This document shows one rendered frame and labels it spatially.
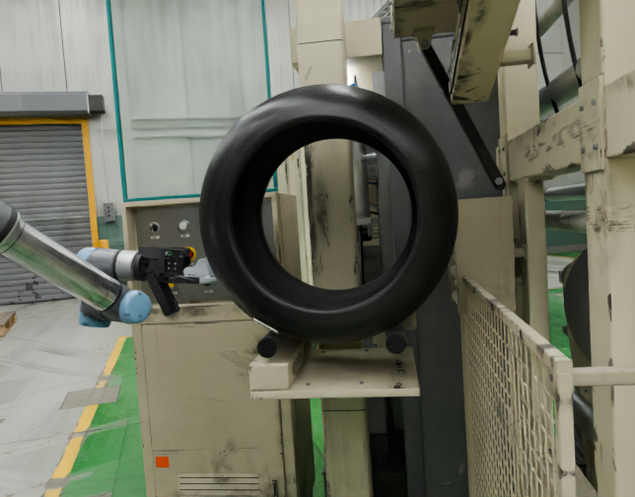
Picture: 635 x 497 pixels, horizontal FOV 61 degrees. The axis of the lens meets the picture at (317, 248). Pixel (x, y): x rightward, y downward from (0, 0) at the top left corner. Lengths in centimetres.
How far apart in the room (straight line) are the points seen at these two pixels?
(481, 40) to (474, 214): 44
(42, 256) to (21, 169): 934
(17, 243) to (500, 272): 111
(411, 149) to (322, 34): 57
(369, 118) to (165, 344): 116
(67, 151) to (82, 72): 139
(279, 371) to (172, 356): 82
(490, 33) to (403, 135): 27
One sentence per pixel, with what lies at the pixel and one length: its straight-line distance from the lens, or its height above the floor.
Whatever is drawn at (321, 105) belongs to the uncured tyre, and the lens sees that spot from 117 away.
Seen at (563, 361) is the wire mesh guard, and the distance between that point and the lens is 70.
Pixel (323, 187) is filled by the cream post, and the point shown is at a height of 126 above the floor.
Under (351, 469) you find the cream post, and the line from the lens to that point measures 169.
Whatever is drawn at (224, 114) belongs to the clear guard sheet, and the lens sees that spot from 191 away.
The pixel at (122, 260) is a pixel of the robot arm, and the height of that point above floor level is 110.
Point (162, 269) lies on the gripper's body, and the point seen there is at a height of 108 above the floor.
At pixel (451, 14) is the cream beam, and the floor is 164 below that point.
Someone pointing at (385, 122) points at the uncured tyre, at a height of 136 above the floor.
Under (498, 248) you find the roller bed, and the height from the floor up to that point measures 106.
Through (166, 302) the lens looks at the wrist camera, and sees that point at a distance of 136.
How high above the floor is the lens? 118
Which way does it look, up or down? 4 degrees down
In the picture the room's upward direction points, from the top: 4 degrees counter-clockwise
